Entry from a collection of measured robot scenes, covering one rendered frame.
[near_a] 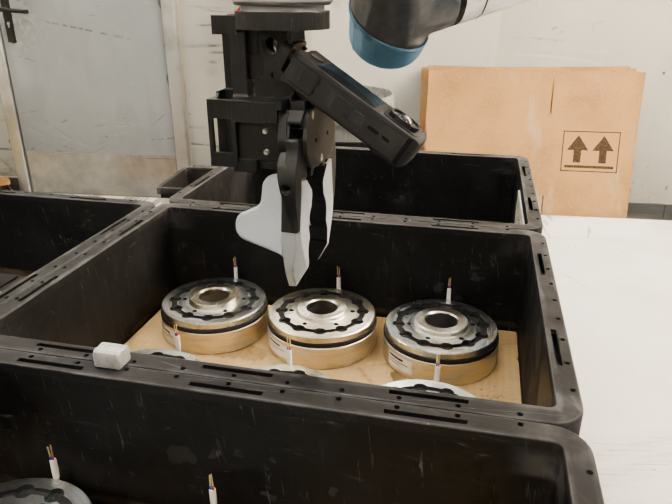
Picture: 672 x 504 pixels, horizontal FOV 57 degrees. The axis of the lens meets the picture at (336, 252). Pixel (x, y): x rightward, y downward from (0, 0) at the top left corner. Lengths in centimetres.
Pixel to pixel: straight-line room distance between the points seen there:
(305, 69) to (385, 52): 14
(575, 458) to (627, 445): 41
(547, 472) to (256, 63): 34
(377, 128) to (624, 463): 44
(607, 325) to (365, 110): 61
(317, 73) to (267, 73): 5
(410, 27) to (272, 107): 16
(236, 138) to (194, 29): 310
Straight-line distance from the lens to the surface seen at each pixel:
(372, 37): 58
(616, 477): 71
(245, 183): 89
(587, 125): 333
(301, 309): 59
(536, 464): 36
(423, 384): 50
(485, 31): 338
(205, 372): 39
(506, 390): 56
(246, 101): 48
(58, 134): 400
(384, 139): 46
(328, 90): 46
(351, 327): 57
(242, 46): 50
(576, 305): 102
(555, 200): 331
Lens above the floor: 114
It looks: 23 degrees down
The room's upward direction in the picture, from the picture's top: straight up
